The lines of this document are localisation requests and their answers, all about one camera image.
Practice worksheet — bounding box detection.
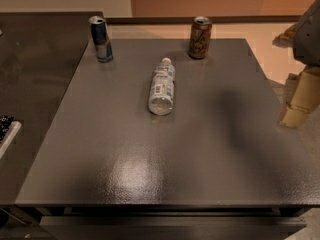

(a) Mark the clear plastic water bottle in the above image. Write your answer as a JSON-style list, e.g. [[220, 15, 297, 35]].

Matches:
[[148, 58, 175, 116]]

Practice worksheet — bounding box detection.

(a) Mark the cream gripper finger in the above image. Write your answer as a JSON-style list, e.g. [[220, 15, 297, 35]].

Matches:
[[272, 24, 297, 47], [279, 65, 320, 128]]

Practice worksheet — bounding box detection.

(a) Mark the blue red bull can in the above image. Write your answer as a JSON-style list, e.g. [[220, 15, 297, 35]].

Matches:
[[89, 16, 113, 63]]

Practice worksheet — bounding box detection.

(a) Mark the brown la croix can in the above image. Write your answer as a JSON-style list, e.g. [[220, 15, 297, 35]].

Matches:
[[188, 16, 212, 59]]

